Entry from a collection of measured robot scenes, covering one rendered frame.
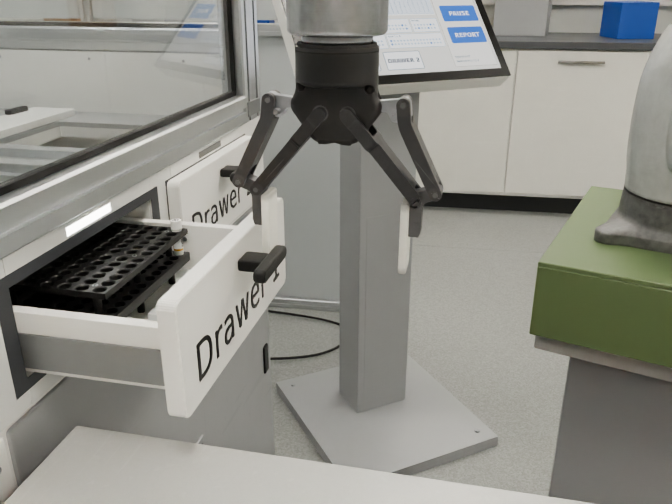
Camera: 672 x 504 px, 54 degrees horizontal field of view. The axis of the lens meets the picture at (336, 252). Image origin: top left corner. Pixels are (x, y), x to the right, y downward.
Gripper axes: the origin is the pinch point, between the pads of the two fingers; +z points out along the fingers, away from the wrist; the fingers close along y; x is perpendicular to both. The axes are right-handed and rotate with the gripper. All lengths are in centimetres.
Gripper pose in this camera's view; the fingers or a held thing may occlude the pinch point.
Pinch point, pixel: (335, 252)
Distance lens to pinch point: 65.7
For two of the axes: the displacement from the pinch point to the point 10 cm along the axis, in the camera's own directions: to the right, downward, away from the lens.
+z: -0.1, 9.3, 3.8
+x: -2.2, 3.7, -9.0
